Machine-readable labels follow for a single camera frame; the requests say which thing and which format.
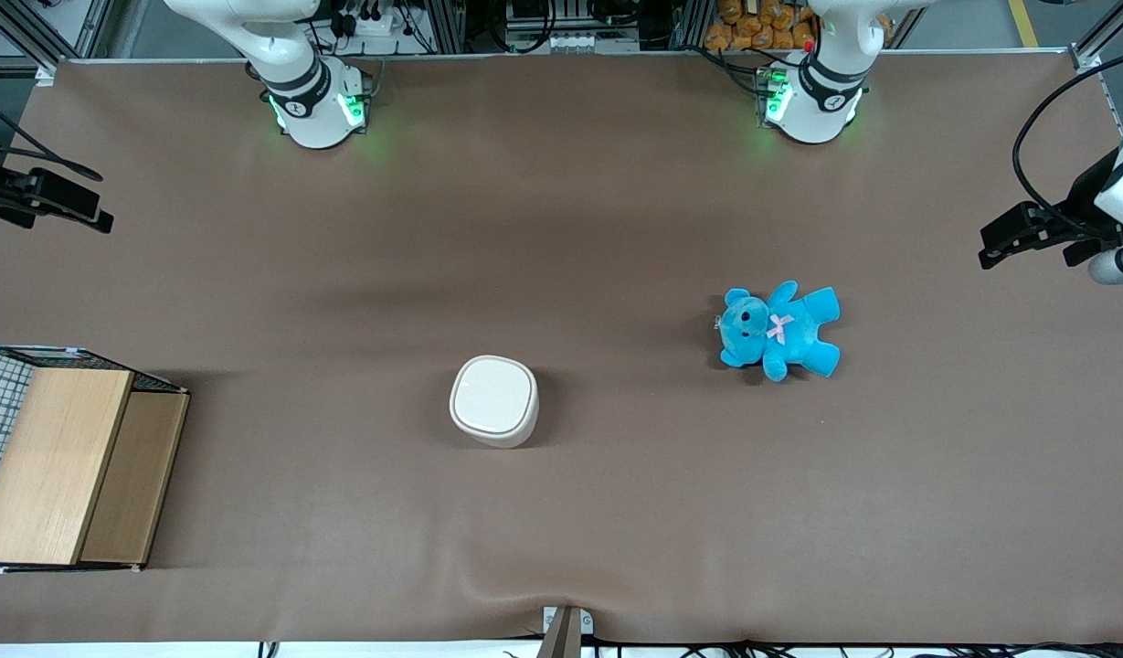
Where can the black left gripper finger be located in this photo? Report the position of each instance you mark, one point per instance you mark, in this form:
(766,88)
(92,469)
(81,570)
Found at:
(1089,250)
(1018,233)

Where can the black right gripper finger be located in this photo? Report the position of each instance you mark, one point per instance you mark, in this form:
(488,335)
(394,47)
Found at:
(90,219)
(54,192)

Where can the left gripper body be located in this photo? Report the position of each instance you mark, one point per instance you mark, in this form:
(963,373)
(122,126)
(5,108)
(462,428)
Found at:
(1079,199)

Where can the white lidded trash can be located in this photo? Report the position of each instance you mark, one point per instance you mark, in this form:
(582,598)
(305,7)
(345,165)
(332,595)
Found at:
(494,400)

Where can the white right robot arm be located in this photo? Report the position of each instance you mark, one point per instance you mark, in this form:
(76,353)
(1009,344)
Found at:
(312,108)

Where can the blue teddy bear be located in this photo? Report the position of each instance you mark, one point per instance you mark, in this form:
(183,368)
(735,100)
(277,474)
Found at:
(780,331)

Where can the pile of orange plush toys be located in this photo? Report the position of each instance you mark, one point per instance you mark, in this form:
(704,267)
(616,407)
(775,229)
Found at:
(762,26)

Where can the white power strip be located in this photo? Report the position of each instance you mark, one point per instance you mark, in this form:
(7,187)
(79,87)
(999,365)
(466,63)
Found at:
(371,20)

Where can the brown table mat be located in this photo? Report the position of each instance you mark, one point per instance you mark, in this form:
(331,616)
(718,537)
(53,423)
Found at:
(561,512)

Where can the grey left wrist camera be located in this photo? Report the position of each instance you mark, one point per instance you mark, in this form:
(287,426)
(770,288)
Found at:
(1118,265)

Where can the aluminium frame profile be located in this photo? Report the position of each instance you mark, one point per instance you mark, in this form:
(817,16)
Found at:
(1105,41)
(40,41)

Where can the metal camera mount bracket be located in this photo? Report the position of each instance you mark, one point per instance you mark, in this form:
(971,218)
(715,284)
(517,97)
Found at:
(566,631)

